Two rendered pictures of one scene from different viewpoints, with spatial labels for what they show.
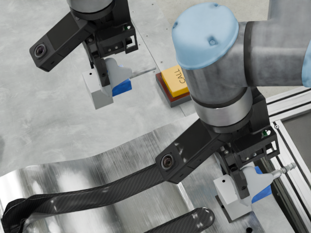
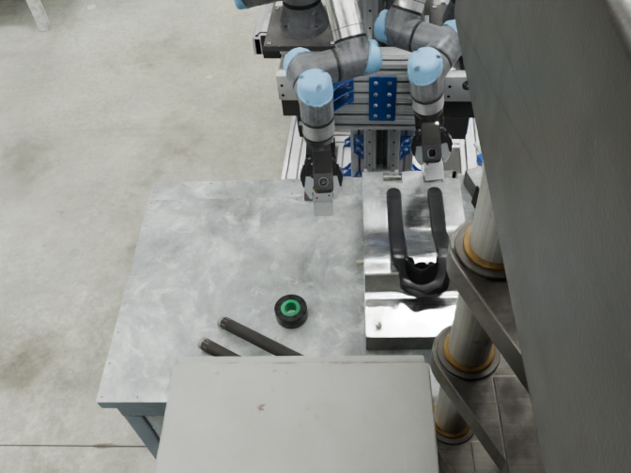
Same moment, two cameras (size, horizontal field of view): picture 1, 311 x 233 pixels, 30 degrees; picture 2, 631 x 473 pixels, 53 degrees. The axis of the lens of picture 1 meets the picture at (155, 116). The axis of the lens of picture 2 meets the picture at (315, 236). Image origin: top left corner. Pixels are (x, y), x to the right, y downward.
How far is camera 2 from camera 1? 1.19 m
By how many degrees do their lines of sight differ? 39
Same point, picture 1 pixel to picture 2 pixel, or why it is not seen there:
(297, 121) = not seen: hidden behind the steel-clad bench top
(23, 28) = (201, 262)
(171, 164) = (435, 151)
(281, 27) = (441, 38)
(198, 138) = (432, 129)
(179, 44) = (430, 69)
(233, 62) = (444, 62)
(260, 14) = not seen: hidden behind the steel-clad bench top
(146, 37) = (265, 195)
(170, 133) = (370, 189)
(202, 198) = (422, 188)
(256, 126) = not seen: hidden behind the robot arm
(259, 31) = (438, 45)
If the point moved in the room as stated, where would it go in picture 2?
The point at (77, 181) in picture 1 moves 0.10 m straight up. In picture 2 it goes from (382, 239) to (383, 213)
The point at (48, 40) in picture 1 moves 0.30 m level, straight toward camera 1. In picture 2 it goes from (320, 174) to (453, 175)
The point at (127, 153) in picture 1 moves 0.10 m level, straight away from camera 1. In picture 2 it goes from (371, 213) to (333, 209)
